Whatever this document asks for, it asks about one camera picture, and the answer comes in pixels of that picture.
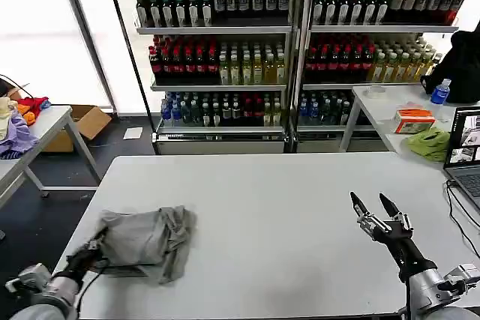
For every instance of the black bag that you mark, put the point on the black bag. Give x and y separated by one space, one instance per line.
459 69

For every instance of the orange cloth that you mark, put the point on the orange cloth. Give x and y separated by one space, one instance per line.
29 117

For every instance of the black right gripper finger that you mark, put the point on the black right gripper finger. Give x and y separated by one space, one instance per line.
390 207
360 207

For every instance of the purple cloth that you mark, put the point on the purple cloth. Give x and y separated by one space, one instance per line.
18 134

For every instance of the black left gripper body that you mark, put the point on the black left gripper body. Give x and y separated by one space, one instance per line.
82 260

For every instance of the cream cloth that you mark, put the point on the cream cloth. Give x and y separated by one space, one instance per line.
5 117

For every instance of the grey laptop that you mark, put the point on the grey laptop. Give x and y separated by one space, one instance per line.
465 155

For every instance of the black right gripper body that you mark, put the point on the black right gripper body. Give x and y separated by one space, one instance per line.
401 249

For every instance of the small cardboard box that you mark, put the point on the small cardboard box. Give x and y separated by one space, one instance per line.
17 92

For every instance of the orange tissue box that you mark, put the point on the orange tissue box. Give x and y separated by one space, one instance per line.
414 119

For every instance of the white side table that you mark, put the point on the white side table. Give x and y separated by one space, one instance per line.
52 121

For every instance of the green cloth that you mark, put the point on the green cloth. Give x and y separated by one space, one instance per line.
429 144

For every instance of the metal shelf rack with bottles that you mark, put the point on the metal shelf rack with bottles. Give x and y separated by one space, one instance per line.
213 54
375 50

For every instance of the white desk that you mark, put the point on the white desk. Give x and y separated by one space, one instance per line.
378 110

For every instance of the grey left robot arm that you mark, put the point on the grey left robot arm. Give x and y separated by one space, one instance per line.
41 293

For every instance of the white paper sheet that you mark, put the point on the white paper sheet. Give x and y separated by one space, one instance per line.
133 133

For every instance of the open cardboard box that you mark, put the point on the open cardboard box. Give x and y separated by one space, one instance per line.
86 121

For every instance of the red cloth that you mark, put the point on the red cloth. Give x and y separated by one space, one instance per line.
33 103

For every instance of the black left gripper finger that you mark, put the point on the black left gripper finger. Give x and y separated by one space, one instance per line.
98 238
125 271

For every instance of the grey printed t-shirt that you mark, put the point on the grey printed t-shirt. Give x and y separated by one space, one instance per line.
146 239

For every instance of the blue water bottle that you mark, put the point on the blue water bottle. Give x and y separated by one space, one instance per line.
441 92

